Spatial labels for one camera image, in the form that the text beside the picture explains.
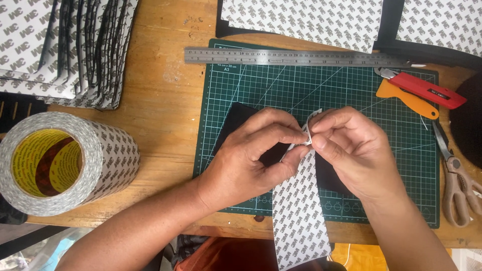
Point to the person's left hand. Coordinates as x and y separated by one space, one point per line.
241 169

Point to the person's right hand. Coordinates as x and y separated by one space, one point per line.
365 158

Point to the black foam sheet piece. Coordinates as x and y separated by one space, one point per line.
237 120

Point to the printed white liner strip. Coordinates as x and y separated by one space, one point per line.
297 214

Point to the green cutting mat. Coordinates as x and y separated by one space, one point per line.
395 150

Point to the thin white liner sliver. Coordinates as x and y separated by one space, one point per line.
423 122

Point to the orange plastic scraper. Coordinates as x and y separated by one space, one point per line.
406 98

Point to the red utility knife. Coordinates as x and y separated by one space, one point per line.
425 88

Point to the round black foam piece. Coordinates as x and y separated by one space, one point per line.
469 120

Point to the steel ruler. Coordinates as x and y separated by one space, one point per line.
286 57

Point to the large double-sided tape roll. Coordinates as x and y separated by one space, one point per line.
109 150

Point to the liner-backed black sheet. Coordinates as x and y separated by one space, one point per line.
440 26
301 18

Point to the clear plastic bag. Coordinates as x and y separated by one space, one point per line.
45 252

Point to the black tray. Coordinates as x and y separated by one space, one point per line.
19 109

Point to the stack of liner-backed black sheets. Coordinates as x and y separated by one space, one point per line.
45 45

